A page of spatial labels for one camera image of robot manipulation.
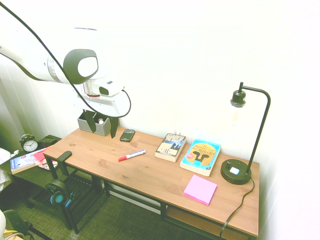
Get white rounded object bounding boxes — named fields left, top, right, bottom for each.
left=0, top=209, right=7, bottom=237

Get colourful magazine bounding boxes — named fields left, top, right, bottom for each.
left=34, top=159, right=59, bottom=172

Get black desk lamp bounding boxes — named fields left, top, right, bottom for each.
left=220, top=81, right=272, bottom=186

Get white crumpled cloth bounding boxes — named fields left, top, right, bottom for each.
left=0, top=147, right=20, bottom=192

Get pink sticky note pad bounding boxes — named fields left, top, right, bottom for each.
left=183, top=174, right=218, bottom=207

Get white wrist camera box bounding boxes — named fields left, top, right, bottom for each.
left=98, top=79, right=125, bottom=97

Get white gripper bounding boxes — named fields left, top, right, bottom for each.
left=72, top=89, right=126, bottom=140

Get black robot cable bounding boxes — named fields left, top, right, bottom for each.
left=0, top=3, right=132, bottom=119

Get blue and white book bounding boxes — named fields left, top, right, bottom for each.
left=9, top=152, right=39, bottom=175

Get small dark box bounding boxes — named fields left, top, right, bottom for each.
left=37, top=138, right=59, bottom=149

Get wooden desk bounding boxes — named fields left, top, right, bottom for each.
left=42, top=152, right=259, bottom=240

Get dark paperback book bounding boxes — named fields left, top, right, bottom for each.
left=154, top=133, right=187, bottom=164

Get turquoise Song of Achilles book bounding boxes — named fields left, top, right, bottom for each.
left=179, top=138, right=222, bottom=178

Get grey compartment desk holder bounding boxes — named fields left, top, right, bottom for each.
left=77, top=111, right=112, bottom=137

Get red capped white marker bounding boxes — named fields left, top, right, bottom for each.
left=117, top=149, right=147, bottom=163

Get black and blue headphones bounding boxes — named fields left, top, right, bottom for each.
left=45, top=178, right=76, bottom=209

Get red paper sheet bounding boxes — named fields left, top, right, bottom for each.
left=31, top=147, right=51, bottom=164

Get dark side table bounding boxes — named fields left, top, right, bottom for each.
left=0, top=134, right=66, bottom=192

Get black lamp power cable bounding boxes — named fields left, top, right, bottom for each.
left=219, top=176, right=256, bottom=239

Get black clamp headphone hanger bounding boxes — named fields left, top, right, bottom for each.
left=50, top=150, right=73, bottom=181

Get black alarm clock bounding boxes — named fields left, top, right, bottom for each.
left=19, top=133, right=39, bottom=153

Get black mobile phone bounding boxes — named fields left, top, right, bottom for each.
left=119, top=128, right=136, bottom=143

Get wooden desk lower shelf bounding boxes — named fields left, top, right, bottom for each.
left=165, top=205, right=251, bottom=240

